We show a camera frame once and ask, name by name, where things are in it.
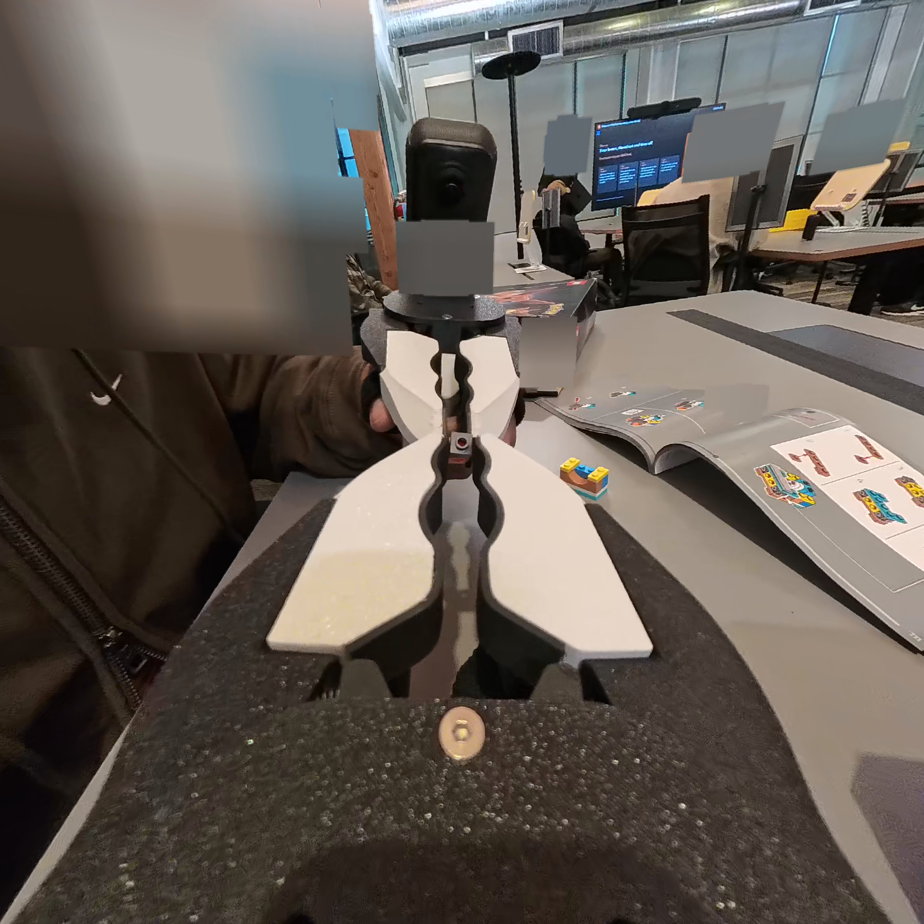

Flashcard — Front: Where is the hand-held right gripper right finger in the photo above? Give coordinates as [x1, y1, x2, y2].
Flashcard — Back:
[469, 432, 655, 678]

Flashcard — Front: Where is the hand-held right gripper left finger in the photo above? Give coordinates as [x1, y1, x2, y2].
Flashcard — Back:
[267, 433, 450, 678]

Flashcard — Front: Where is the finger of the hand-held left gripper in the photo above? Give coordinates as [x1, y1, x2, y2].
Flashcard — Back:
[458, 335, 524, 443]
[377, 331, 452, 446]

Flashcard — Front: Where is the person's left forearm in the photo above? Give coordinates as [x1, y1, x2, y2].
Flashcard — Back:
[198, 352, 378, 479]

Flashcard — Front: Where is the grey desk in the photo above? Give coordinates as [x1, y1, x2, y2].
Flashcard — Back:
[0, 289, 924, 924]

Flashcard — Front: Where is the wood-topped office desk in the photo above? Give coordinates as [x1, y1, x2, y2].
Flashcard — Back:
[751, 225, 924, 304]

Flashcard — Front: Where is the person's left hand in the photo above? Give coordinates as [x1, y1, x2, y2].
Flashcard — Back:
[361, 372, 526, 449]

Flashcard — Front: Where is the toy set box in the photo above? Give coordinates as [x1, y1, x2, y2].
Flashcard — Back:
[491, 278, 599, 398]

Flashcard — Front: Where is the multicoloured toy brick assembly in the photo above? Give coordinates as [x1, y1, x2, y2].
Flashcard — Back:
[559, 457, 609, 502]

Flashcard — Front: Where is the black floor lamp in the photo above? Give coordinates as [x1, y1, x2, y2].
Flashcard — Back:
[482, 52, 542, 264]

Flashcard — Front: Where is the grey instruction booklet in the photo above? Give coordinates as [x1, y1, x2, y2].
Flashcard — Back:
[538, 386, 924, 654]

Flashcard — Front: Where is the black mesh office chair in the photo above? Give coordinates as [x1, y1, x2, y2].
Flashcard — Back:
[619, 195, 713, 306]

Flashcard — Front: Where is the black video bar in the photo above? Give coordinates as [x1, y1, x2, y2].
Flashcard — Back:
[627, 97, 703, 120]

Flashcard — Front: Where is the person's brown hooded jacket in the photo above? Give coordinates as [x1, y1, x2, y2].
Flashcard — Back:
[0, 346, 261, 773]

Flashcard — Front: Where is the grey monitor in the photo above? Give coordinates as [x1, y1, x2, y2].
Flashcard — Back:
[725, 137, 804, 232]

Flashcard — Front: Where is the tan tablet on white stand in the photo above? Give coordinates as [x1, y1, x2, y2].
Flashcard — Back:
[812, 159, 892, 228]

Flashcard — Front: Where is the wall display screen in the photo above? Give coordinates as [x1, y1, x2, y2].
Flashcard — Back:
[592, 104, 726, 212]

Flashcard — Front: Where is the dark grey desk cable cover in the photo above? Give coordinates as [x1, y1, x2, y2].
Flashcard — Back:
[667, 309, 924, 416]

